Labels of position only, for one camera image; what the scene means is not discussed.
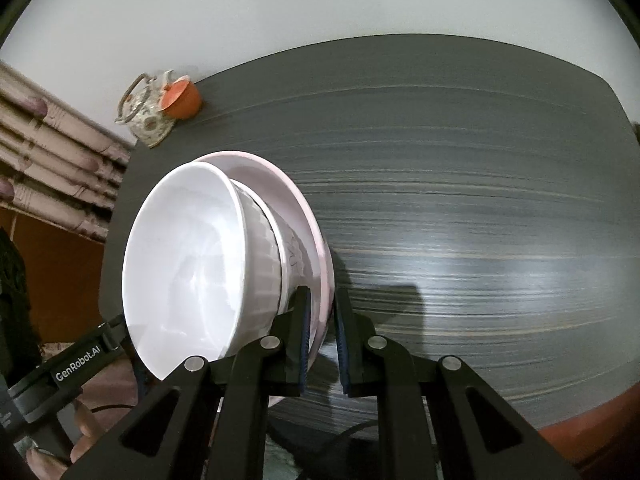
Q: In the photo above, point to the beige patterned curtain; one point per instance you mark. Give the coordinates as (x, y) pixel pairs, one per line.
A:
(50, 160)

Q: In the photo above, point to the pink bowl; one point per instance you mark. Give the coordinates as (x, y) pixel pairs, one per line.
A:
(265, 175)

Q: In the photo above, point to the brown wooden cabinet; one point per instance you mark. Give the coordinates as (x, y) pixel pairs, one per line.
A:
(65, 280)

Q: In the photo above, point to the white ribbed bowl dark print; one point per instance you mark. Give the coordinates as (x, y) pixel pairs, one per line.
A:
(190, 260)

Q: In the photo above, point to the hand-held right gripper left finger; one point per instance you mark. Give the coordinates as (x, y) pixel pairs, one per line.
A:
(301, 345)

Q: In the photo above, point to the dark cloth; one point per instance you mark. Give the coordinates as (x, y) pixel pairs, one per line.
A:
(15, 300)

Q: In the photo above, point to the green fleece garment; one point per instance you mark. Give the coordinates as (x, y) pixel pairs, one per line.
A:
(280, 460)

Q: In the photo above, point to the orange lidded cup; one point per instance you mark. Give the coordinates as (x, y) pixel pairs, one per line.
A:
(182, 102)

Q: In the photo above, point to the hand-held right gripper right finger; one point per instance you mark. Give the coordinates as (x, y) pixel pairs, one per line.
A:
(344, 345)

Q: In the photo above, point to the floral ceramic teapot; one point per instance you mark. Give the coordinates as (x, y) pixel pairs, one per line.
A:
(147, 125)

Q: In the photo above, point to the person's left hand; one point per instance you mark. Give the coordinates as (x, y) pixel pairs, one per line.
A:
(90, 427)

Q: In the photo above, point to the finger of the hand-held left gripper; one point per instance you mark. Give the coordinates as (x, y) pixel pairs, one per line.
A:
(143, 380)

